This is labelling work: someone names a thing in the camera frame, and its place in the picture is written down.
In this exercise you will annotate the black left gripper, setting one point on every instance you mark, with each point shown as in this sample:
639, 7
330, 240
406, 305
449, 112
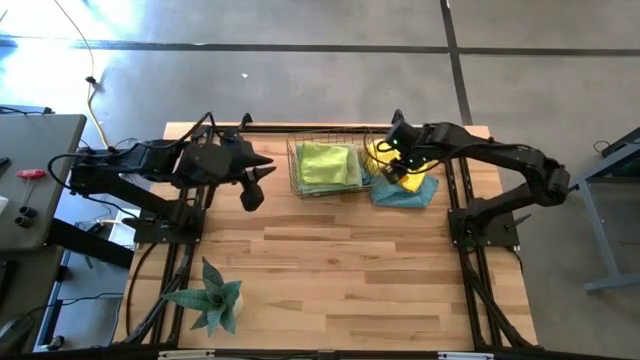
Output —
210, 162

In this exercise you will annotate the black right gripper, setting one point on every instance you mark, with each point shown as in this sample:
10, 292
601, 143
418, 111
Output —
415, 156

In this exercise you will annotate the yellow microfiber towel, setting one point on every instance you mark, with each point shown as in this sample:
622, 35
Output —
414, 184

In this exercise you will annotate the teal blue microfiber towel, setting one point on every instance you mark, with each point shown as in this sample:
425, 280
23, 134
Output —
400, 197

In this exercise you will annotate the lime green cloth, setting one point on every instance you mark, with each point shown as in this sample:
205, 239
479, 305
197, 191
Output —
355, 170

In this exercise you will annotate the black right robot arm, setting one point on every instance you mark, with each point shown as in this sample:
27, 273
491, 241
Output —
500, 150

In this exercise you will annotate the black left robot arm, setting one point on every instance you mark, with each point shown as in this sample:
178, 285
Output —
125, 162

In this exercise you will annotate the green succulent in white pot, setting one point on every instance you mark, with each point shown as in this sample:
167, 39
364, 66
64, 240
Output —
215, 300

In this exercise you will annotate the white box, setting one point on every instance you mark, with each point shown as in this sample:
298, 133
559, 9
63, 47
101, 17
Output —
122, 232

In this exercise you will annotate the black table beam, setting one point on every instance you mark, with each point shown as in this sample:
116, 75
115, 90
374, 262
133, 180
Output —
90, 245

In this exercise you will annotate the grey side table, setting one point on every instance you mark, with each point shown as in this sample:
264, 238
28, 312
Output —
45, 145

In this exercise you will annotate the small black cylinder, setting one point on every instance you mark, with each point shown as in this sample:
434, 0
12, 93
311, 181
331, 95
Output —
28, 211
22, 221

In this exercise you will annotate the blue-grey metal table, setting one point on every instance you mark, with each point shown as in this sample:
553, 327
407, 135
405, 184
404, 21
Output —
615, 282

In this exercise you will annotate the black caster wheel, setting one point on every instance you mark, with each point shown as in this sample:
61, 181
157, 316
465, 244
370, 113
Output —
56, 342

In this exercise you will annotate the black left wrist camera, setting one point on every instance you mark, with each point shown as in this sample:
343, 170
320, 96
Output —
251, 197

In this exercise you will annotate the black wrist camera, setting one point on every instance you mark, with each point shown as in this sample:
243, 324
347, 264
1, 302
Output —
402, 134
251, 197

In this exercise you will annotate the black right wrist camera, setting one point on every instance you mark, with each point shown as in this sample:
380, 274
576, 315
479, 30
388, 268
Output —
402, 134

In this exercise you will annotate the black frame clamp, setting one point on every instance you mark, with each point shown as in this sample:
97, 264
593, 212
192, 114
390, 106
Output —
246, 120
397, 115

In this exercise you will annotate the black aluminium table frame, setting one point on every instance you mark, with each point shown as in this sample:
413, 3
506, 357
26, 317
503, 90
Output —
300, 129

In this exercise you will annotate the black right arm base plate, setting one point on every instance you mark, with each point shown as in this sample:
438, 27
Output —
502, 232

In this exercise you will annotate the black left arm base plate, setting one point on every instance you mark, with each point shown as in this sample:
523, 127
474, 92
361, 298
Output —
150, 234

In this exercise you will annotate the white frame bracket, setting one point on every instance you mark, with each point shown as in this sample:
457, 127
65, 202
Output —
187, 354
465, 356

